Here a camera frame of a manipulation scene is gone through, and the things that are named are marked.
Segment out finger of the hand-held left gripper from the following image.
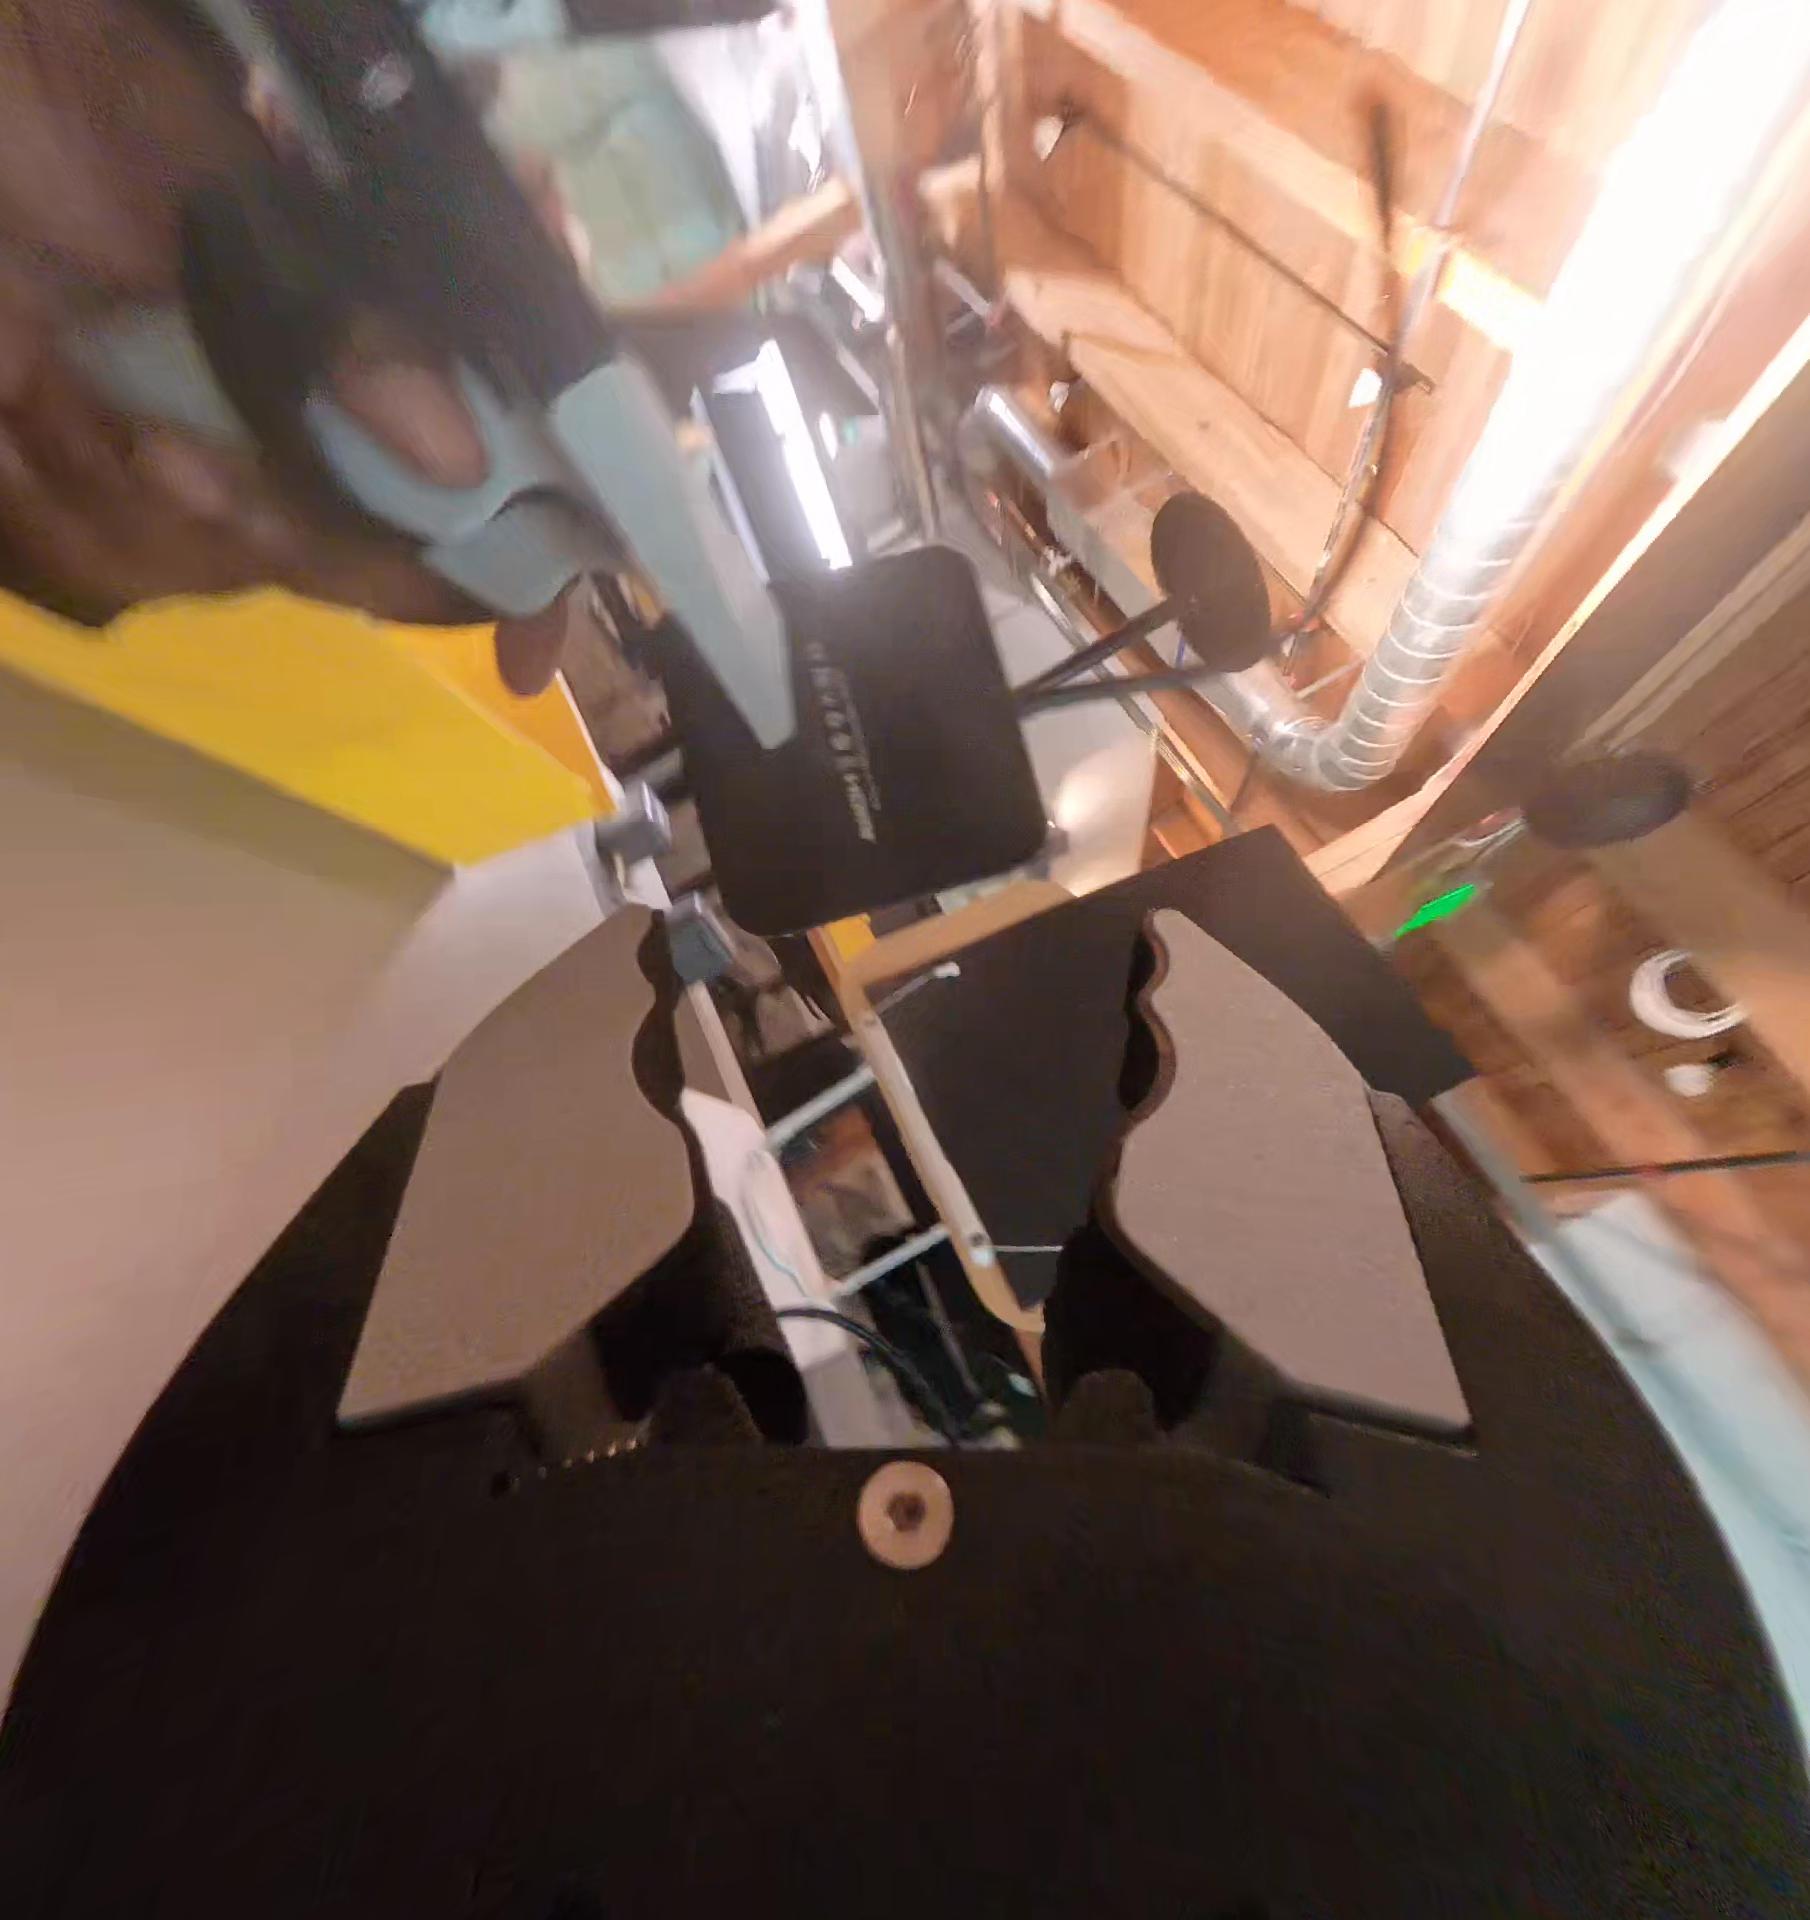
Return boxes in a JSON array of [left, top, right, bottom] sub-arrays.
[[549, 357, 802, 751]]

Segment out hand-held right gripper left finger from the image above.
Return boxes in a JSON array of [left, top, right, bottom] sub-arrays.
[[335, 906, 700, 1429]]

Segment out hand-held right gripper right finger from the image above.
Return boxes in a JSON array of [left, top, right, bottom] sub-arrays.
[[1103, 908, 1477, 1437]]

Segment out wide black HDMI switch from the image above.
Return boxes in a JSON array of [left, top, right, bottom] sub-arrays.
[[660, 544, 1060, 936]]

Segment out yellow plastic bin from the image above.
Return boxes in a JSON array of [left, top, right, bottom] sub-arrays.
[[0, 563, 621, 869]]

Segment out person's left hand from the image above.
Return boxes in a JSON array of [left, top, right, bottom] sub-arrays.
[[0, 0, 574, 694]]

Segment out LED light panel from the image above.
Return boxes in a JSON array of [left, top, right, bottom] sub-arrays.
[[695, 338, 865, 576]]

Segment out black ceiling disc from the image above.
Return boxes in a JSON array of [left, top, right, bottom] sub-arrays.
[[1525, 746, 1697, 852]]

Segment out black disc on pole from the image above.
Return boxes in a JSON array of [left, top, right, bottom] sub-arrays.
[[1018, 492, 1275, 714]]

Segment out silver flexible duct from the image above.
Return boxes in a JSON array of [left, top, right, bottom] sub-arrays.
[[1220, 451, 1565, 793]]

